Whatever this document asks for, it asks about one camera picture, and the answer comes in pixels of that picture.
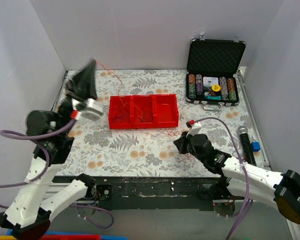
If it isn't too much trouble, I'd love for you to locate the blue storage bin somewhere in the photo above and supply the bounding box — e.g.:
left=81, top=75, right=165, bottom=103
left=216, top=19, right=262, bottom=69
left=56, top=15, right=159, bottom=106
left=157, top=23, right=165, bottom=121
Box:
left=6, top=228, right=128, bottom=240

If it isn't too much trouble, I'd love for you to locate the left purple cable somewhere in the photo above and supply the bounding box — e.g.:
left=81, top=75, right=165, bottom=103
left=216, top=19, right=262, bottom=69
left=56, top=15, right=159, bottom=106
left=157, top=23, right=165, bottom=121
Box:
left=0, top=117, right=115, bottom=230

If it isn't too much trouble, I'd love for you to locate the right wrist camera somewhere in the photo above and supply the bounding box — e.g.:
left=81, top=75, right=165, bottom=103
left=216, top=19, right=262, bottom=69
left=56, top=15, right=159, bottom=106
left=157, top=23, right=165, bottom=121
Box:
left=186, top=120, right=202, bottom=137

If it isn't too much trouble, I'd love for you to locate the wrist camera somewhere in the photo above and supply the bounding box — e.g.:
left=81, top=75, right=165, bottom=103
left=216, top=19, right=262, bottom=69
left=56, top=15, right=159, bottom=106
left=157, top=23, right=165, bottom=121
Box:
left=70, top=98, right=104, bottom=121
left=186, top=120, right=202, bottom=137

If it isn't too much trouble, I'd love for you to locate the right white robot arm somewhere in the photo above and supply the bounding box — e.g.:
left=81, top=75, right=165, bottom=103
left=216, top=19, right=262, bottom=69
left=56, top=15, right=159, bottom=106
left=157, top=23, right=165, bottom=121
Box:
left=173, top=132, right=300, bottom=225

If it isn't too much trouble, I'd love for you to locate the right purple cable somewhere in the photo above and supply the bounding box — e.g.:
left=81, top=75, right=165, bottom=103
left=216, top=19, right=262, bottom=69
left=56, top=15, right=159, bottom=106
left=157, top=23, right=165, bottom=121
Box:
left=193, top=117, right=253, bottom=240

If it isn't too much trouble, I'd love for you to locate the red storage bin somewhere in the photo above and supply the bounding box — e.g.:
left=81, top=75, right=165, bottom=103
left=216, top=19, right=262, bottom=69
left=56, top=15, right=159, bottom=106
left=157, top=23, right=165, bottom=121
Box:
left=40, top=234, right=101, bottom=240

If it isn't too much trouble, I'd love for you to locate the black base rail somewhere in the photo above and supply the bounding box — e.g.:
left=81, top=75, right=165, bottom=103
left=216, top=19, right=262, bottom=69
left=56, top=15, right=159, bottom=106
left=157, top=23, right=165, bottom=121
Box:
left=67, top=176, right=251, bottom=212

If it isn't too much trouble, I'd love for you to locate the small blue block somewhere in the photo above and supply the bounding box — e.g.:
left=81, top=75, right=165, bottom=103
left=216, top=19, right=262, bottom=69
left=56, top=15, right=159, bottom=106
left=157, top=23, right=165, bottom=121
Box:
left=251, top=141, right=261, bottom=152

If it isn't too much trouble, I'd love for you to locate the teal card box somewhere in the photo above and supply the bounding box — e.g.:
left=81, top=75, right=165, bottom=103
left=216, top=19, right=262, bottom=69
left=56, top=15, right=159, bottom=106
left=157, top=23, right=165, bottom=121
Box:
left=206, top=95, right=222, bottom=101

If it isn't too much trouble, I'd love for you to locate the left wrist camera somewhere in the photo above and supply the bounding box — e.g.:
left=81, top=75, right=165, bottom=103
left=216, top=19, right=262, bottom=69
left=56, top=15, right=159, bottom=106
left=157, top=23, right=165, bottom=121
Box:
left=70, top=98, right=104, bottom=121

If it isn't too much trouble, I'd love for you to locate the black microphone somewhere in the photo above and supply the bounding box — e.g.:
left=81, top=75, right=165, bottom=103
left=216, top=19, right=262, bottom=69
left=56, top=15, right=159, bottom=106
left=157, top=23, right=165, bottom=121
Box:
left=237, top=126, right=257, bottom=166

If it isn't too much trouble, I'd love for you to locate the purple cable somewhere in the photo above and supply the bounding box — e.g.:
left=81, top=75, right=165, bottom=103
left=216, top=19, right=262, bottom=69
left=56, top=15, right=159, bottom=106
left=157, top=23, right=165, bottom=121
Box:
left=0, top=117, right=115, bottom=230
left=193, top=117, right=253, bottom=240

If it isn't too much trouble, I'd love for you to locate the playing card deck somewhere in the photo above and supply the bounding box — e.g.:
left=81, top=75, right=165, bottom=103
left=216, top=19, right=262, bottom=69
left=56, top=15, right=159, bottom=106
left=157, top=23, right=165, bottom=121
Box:
left=202, top=76, right=219, bottom=87

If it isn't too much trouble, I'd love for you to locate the black poker chip case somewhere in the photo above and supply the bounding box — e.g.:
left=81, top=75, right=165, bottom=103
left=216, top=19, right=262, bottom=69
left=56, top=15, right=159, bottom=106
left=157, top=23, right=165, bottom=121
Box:
left=185, top=38, right=246, bottom=111

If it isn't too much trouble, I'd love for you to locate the yellow storage bin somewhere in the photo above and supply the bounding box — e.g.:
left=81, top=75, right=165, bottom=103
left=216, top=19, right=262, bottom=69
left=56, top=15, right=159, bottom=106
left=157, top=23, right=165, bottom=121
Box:
left=0, top=235, right=15, bottom=240

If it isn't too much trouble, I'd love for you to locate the yellow dealer chip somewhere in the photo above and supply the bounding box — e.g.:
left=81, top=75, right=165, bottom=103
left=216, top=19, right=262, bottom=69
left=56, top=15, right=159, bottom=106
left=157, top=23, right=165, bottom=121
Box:
left=211, top=84, right=221, bottom=92

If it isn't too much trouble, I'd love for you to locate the red three-compartment tray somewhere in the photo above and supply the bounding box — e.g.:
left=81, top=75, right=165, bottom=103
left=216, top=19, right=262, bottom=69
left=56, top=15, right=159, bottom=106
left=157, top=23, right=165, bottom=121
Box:
left=108, top=94, right=179, bottom=130

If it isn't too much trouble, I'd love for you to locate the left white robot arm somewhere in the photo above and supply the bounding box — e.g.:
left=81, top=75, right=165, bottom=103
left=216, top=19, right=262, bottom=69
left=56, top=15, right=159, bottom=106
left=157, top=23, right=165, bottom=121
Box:
left=0, top=59, right=103, bottom=240

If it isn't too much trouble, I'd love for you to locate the orange red wire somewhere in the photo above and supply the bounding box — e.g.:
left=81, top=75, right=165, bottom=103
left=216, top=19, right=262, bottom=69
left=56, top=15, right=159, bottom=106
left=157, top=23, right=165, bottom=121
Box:
left=96, top=59, right=198, bottom=165

